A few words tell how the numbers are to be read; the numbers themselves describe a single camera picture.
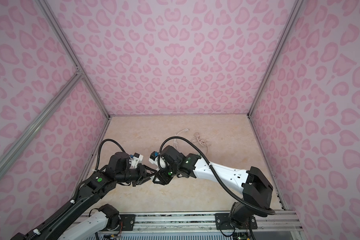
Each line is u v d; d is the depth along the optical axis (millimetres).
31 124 641
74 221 470
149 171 705
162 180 635
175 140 659
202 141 1036
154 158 656
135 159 713
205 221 751
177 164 569
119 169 580
